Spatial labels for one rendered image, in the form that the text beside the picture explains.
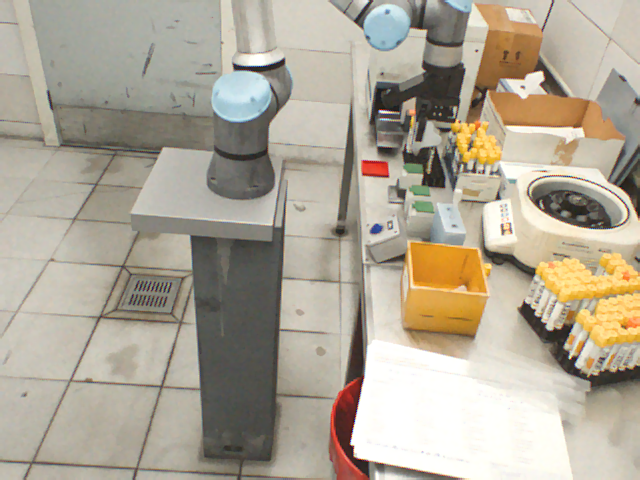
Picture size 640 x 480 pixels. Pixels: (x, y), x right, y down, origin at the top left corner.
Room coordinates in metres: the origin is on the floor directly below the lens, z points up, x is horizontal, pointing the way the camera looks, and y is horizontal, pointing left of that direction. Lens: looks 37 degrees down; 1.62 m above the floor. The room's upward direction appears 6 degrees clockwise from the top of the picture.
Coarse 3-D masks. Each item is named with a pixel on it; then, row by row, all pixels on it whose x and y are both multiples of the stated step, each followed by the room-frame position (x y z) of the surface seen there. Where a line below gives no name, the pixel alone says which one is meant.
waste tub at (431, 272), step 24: (408, 264) 0.82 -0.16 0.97; (432, 264) 0.89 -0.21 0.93; (456, 264) 0.89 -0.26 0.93; (480, 264) 0.84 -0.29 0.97; (408, 288) 0.79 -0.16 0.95; (432, 288) 0.76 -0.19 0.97; (456, 288) 0.88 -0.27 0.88; (480, 288) 0.81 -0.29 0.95; (408, 312) 0.76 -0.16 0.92; (432, 312) 0.76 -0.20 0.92; (456, 312) 0.76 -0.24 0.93; (480, 312) 0.76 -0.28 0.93
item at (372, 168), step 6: (366, 162) 1.35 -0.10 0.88; (372, 162) 1.35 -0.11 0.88; (378, 162) 1.35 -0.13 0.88; (384, 162) 1.35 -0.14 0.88; (366, 168) 1.32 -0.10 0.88; (372, 168) 1.32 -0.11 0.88; (378, 168) 1.33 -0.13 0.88; (384, 168) 1.33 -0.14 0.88; (366, 174) 1.29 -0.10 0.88; (372, 174) 1.29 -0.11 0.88; (378, 174) 1.29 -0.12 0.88; (384, 174) 1.29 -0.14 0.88
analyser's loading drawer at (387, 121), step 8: (376, 112) 1.58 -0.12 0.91; (384, 112) 1.51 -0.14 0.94; (392, 112) 1.52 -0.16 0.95; (376, 120) 1.52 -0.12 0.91; (384, 120) 1.47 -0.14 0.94; (392, 120) 1.47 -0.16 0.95; (376, 128) 1.48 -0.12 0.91; (384, 128) 1.47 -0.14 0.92; (392, 128) 1.47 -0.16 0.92; (384, 136) 1.41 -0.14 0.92; (392, 136) 1.41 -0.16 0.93; (400, 136) 1.41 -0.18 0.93; (384, 144) 1.41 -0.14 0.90; (392, 144) 1.41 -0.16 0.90; (400, 144) 1.41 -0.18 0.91
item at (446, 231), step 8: (440, 208) 1.01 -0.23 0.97; (448, 208) 1.02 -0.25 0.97; (456, 208) 1.02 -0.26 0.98; (440, 216) 0.99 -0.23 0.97; (448, 216) 0.99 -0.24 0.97; (456, 216) 0.99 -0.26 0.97; (432, 224) 1.03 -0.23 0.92; (440, 224) 0.98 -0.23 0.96; (448, 224) 0.96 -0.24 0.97; (456, 224) 0.96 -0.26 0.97; (432, 232) 1.02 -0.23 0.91; (440, 232) 0.96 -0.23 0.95; (448, 232) 0.93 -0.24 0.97; (456, 232) 0.93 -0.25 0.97; (464, 232) 0.94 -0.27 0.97; (424, 240) 1.02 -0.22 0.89; (432, 240) 1.00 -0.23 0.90; (440, 240) 0.95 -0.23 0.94; (448, 240) 0.93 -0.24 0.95; (456, 240) 0.93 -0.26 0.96
